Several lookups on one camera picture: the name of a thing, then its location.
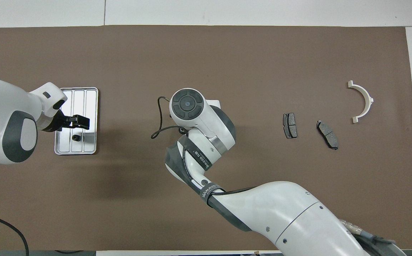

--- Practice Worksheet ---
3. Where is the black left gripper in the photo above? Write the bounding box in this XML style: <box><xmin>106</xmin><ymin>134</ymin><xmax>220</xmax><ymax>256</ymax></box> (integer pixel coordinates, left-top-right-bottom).
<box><xmin>42</xmin><ymin>108</ymin><xmax>90</xmax><ymax>133</ymax></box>

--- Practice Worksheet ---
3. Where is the silver metal tray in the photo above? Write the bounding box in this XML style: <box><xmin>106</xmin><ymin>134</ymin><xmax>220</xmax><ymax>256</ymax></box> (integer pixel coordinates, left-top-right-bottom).
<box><xmin>54</xmin><ymin>87</ymin><xmax>99</xmax><ymax>155</ymax></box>

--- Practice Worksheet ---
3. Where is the brown table mat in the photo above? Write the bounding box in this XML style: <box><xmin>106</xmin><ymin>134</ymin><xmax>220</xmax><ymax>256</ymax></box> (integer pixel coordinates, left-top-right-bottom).
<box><xmin>0</xmin><ymin>25</ymin><xmax>412</xmax><ymax>251</ymax></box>

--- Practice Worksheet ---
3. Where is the dark rectangular brake pad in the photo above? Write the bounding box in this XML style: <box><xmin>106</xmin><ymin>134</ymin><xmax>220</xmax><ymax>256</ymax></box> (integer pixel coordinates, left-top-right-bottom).
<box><xmin>283</xmin><ymin>113</ymin><xmax>298</xmax><ymax>139</ymax></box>

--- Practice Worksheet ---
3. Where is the dark curved brake pad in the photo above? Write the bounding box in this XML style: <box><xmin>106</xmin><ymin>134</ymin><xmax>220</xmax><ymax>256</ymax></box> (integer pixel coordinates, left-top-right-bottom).
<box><xmin>316</xmin><ymin>120</ymin><xmax>339</xmax><ymax>150</ymax></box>

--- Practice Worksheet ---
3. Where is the black floor cable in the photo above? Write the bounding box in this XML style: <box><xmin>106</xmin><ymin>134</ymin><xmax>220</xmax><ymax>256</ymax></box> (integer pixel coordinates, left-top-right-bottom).
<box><xmin>0</xmin><ymin>211</ymin><xmax>29</xmax><ymax>256</ymax></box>

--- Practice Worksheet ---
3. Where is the white curved plastic bracket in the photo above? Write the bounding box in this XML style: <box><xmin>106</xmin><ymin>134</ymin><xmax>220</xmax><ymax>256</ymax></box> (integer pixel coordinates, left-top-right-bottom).
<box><xmin>347</xmin><ymin>81</ymin><xmax>374</xmax><ymax>124</ymax></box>

